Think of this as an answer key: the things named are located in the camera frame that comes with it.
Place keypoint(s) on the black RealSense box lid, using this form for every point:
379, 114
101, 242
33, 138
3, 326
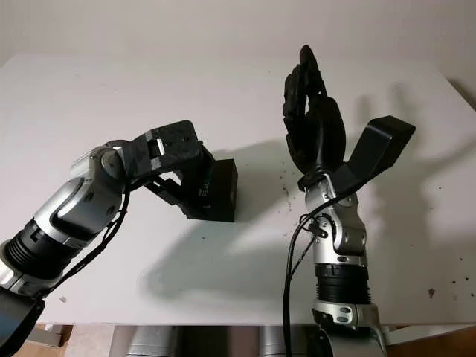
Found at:
219, 182

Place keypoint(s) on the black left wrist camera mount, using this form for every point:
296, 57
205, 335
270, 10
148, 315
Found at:
163, 148

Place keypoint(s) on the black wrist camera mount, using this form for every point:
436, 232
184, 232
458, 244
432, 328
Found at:
163, 148
375, 152

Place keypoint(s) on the white table frame bar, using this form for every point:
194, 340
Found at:
431, 331

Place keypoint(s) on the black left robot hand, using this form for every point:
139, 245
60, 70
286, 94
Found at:
175, 189

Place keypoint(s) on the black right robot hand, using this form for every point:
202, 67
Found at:
320, 126

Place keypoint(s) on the black box with foam insert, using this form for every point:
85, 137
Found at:
219, 213

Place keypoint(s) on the grey robot leg cylinder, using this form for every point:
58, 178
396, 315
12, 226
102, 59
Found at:
282, 342
148, 342

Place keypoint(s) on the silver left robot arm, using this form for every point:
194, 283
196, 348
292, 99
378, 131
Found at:
63, 215

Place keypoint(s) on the brown cardboard box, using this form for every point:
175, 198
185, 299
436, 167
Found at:
52, 334

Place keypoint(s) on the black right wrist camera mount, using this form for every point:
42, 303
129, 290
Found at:
375, 152

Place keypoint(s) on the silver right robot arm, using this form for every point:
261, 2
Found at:
342, 238

